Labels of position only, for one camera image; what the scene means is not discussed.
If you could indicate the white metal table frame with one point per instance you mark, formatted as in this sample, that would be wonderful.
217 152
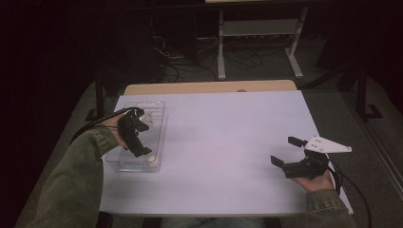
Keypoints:
259 28

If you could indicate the person's left hand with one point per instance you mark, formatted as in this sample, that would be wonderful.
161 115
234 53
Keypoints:
113 128

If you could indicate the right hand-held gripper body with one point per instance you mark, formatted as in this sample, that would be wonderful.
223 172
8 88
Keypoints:
305 167

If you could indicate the wooden table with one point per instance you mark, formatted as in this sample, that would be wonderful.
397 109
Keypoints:
209 87

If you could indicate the black metal stand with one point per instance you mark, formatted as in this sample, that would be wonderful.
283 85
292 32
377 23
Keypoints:
99 95
362 95

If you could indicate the person's right hand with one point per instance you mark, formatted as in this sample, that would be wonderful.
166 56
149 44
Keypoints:
316 183

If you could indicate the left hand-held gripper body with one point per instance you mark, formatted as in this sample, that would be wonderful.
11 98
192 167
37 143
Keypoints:
129 126

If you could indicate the clear plastic tray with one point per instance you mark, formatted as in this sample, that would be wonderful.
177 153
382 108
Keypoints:
157 133

